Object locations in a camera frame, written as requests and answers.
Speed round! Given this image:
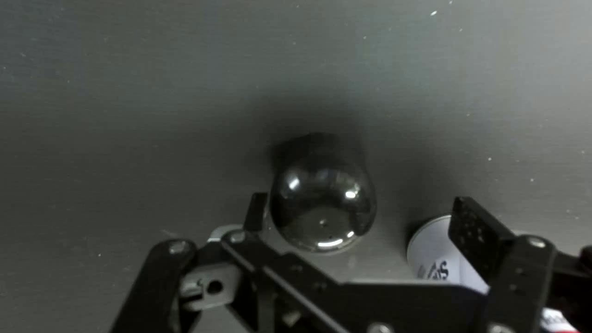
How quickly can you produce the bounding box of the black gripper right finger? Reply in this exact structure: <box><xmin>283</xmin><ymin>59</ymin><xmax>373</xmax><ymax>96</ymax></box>
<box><xmin>447</xmin><ymin>194</ymin><xmax>592</xmax><ymax>333</ymax></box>

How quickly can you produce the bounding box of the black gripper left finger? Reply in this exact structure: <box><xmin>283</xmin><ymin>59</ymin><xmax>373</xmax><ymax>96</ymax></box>
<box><xmin>112</xmin><ymin>190</ymin><xmax>334</xmax><ymax>333</ymax></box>

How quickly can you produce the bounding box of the red white spray can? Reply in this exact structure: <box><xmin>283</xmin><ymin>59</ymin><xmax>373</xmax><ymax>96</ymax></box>
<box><xmin>405</xmin><ymin>212</ymin><xmax>579</xmax><ymax>333</ymax></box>

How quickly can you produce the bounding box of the black spray can cap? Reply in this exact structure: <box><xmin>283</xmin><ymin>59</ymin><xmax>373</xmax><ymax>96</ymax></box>
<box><xmin>268</xmin><ymin>131</ymin><xmax>377</xmax><ymax>255</ymax></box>

